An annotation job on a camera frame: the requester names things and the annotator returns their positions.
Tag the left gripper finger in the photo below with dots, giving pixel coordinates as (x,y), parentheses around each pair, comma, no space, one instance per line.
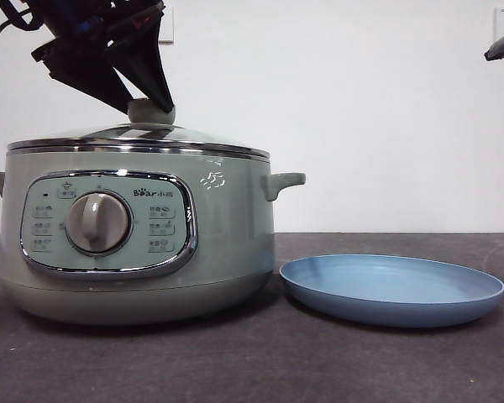
(151,63)
(84,71)

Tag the glass lid with green knob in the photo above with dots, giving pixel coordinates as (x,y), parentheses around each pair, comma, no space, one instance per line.
(145,113)

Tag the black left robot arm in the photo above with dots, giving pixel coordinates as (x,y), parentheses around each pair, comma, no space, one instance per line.
(88,17)

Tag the pale green electric steamer pot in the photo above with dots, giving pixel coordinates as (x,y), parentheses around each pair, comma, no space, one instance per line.
(218,226)

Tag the blue plate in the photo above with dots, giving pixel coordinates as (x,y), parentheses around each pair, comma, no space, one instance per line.
(386,289)

